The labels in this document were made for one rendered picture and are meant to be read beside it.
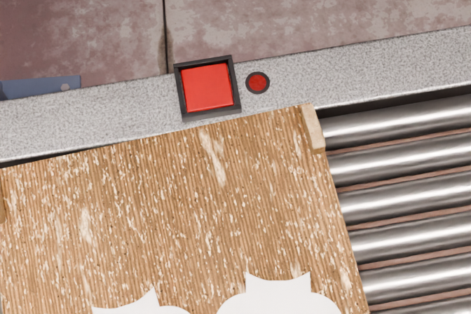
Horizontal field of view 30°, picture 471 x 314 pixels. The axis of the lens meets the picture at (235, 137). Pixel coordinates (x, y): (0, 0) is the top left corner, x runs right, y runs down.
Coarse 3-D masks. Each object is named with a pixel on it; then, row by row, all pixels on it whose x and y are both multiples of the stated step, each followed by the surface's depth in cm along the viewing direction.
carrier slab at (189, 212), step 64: (192, 128) 108; (256, 128) 108; (64, 192) 106; (128, 192) 105; (192, 192) 105; (256, 192) 105; (320, 192) 105; (0, 256) 103; (64, 256) 103; (128, 256) 103; (192, 256) 103; (256, 256) 103; (320, 256) 102
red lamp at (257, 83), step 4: (252, 76) 113; (256, 76) 113; (260, 76) 113; (252, 80) 113; (256, 80) 113; (260, 80) 113; (264, 80) 113; (252, 84) 112; (256, 84) 112; (260, 84) 112; (264, 84) 112; (252, 88) 112; (256, 88) 112; (260, 88) 112
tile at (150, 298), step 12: (144, 300) 100; (156, 300) 100; (96, 312) 99; (108, 312) 99; (120, 312) 99; (132, 312) 99; (144, 312) 99; (156, 312) 99; (168, 312) 99; (180, 312) 99
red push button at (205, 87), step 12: (192, 72) 112; (204, 72) 112; (216, 72) 112; (192, 84) 111; (204, 84) 111; (216, 84) 111; (228, 84) 111; (192, 96) 111; (204, 96) 110; (216, 96) 110; (228, 96) 110; (192, 108) 110; (204, 108) 110; (216, 108) 110
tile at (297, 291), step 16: (256, 288) 100; (272, 288) 100; (288, 288) 100; (304, 288) 100; (224, 304) 100; (240, 304) 100; (256, 304) 100; (272, 304) 100; (288, 304) 100; (304, 304) 100; (320, 304) 100
